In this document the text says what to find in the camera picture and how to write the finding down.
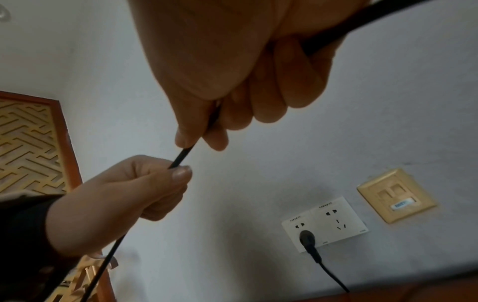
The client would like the person's right hand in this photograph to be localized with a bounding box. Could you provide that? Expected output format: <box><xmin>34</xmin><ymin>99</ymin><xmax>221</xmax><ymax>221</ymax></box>
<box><xmin>127</xmin><ymin>0</ymin><xmax>371</xmax><ymax>152</ymax></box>

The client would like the person's left hand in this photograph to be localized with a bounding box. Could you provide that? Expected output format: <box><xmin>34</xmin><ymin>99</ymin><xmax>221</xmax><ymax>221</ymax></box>
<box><xmin>46</xmin><ymin>154</ymin><xmax>193</xmax><ymax>259</ymax></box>

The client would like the thin black cable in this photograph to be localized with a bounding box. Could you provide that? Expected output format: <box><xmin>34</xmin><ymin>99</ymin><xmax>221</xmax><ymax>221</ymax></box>
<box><xmin>80</xmin><ymin>0</ymin><xmax>436</xmax><ymax>302</ymax></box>

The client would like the person's left forearm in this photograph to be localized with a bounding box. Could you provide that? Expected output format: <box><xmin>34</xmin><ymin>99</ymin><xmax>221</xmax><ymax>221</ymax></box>
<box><xmin>0</xmin><ymin>193</ymin><xmax>82</xmax><ymax>302</ymax></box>

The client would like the wooden lattice screen panel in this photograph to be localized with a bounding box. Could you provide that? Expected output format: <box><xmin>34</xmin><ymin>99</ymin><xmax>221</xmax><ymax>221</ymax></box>
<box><xmin>0</xmin><ymin>91</ymin><xmax>117</xmax><ymax>302</ymax></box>

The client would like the white wall socket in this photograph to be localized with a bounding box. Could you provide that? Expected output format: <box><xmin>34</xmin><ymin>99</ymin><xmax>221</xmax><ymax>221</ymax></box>
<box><xmin>309</xmin><ymin>196</ymin><xmax>369</xmax><ymax>245</ymax></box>
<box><xmin>281</xmin><ymin>210</ymin><xmax>330</xmax><ymax>254</ymax></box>

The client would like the black plug with cable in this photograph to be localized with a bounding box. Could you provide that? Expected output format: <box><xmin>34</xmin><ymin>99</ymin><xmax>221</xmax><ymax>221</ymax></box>
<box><xmin>299</xmin><ymin>229</ymin><xmax>352</xmax><ymax>294</ymax></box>

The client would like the gold network wall plate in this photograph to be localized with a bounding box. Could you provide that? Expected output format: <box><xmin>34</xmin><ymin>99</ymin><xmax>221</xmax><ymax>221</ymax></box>
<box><xmin>357</xmin><ymin>168</ymin><xmax>438</xmax><ymax>224</ymax></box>

